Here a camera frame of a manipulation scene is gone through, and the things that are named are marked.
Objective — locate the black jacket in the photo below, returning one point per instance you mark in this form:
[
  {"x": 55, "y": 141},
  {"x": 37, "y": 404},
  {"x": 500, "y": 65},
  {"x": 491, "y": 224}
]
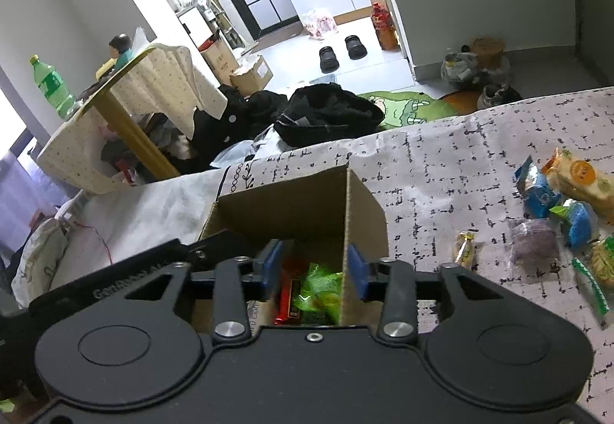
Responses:
[{"x": 230, "y": 126}]

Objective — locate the yellow wooden table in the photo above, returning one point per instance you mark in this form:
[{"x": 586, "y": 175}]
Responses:
[{"x": 134, "y": 136}]

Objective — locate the purple snack packet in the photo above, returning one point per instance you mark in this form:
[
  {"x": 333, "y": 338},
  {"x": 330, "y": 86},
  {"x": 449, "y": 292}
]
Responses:
[{"x": 535, "y": 239}]

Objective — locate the grey plastic bag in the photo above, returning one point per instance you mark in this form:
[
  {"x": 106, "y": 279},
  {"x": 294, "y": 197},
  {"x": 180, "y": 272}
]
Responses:
[{"x": 458, "y": 66}]

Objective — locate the white power strip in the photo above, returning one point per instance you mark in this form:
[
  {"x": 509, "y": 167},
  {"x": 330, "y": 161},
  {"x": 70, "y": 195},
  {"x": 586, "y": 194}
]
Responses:
[{"x": 72, "y": 205}]

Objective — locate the orange red snack packet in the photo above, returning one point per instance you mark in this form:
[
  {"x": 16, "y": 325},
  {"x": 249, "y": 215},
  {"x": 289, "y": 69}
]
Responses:
[{"x": 288, "y": 301}]

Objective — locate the plain white blanket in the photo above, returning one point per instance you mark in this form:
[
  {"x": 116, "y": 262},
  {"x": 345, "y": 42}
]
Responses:
[{"x": 158, "y": 208}]

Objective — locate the orange cake snack packet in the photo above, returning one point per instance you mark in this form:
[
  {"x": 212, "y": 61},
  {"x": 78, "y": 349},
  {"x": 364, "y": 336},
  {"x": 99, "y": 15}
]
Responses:
[{"x": 575, "y": 179}]

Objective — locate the dark-haired doll figure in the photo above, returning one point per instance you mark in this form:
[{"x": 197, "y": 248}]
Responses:
[{"x": 120, "y": 52}]

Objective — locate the blue green-edged snack packet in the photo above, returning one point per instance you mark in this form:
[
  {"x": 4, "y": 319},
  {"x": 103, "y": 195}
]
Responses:
[{"x": 578, "y": 218}]

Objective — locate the green rug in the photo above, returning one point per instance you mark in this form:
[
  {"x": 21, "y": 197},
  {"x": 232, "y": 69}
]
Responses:
[{"x": 403, "y": 107}]

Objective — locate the cream cloth bag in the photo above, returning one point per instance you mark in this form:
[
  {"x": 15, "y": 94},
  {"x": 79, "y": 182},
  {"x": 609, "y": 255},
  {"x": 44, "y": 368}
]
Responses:
[{"x": 38, "y": 256}]

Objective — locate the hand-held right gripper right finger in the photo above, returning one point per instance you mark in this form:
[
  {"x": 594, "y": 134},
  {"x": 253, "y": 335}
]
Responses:
[{"x": 355, "y": 273}]

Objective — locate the open brown carton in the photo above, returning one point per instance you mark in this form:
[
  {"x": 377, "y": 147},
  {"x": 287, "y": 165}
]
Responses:
[{"x": 252, "y": 76}]

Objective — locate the black bag on floor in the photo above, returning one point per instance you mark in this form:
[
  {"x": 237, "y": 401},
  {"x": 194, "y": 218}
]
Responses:
[{"x": 331, "y": 116}]

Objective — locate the brown woven pot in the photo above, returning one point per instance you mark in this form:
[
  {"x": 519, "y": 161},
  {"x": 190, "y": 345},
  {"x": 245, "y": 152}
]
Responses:
[{"x": 489, "y": 52}]

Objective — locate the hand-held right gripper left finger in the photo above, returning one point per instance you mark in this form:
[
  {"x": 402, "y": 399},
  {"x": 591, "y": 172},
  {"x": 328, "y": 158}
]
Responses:
[{"x": 273, "y": 268}]

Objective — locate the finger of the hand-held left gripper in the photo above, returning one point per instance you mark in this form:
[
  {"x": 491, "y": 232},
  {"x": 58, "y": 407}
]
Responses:
[{"x": 213, "y": 244}]

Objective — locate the white small appliance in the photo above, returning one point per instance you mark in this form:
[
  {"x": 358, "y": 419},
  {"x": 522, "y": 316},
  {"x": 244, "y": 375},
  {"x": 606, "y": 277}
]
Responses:
[{"x": 196, "y": 23}]

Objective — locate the green soda bottle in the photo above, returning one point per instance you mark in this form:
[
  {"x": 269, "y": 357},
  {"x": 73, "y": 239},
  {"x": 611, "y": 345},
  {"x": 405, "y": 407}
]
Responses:
[{"x": 50, "y": 88}]

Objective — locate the brown cardboard box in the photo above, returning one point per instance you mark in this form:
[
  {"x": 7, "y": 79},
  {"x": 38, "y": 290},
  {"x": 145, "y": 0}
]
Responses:
[{"x": 288, "y": 203}]

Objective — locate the red orange bag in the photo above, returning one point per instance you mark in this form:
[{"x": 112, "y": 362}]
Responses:
[{"x": 383, "y": 28}]

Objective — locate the green snack packet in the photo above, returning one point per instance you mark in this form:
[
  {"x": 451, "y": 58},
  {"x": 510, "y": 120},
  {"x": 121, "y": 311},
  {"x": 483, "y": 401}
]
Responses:
[{"x": 319, "y": 289}]

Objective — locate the tall brown carton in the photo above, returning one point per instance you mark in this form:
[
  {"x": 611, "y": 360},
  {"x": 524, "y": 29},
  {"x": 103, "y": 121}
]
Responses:
[{"x": 218, "y": 59}]

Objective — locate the green-striped snack packet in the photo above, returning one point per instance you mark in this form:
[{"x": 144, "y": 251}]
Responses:
[{"x": 605, "y": 261}]

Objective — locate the pink plastic bag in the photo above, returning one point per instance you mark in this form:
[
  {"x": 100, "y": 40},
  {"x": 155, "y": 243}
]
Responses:
[{"x": 319, "y": 23}]

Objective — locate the small yellow-brown snack packet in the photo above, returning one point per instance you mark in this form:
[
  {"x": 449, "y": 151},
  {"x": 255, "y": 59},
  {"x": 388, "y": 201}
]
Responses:
[{"x": 465, "y": 251}]

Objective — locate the small table with cloth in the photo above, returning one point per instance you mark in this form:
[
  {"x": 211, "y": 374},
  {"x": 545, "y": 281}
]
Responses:
[{"x": 153, "y": 88}]

